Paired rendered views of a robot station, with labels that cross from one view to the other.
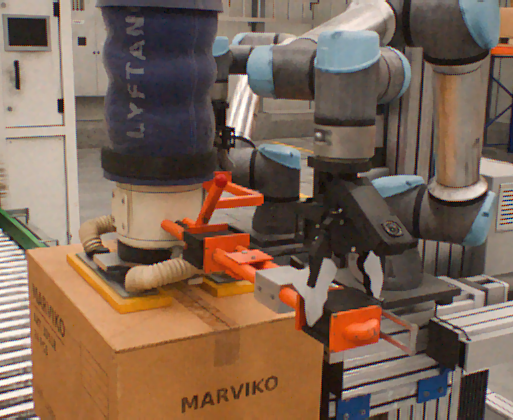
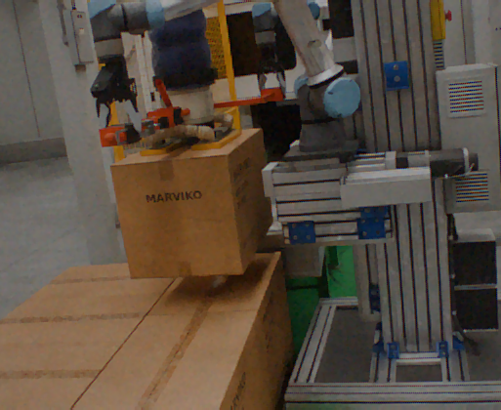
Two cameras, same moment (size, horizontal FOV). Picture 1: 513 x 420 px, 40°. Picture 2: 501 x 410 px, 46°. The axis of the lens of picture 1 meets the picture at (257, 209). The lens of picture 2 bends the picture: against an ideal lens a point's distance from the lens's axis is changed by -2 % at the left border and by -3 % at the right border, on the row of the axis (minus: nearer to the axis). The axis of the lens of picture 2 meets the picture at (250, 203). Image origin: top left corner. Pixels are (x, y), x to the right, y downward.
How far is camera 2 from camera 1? 1.48 m
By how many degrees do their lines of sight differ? 43
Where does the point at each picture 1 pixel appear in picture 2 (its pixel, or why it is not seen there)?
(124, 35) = not seen: hidden behind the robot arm
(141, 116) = (155, 55)
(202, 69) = (179, 25)
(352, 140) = (99, 48)
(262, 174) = not seen: hidden behind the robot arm
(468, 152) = (306, 51)
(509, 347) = (382, 193)
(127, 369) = (115, 175)
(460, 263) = (429, 144)
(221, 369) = (165, 182)
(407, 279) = (314, 143)
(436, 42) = not seen: outside the picture
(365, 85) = (98, 21)
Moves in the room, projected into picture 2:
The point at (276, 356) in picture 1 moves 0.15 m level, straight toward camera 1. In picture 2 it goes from (197, 179) to (159, 190)
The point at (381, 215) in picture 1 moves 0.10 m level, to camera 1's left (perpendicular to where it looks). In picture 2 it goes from (102, 80) to (81, 83)
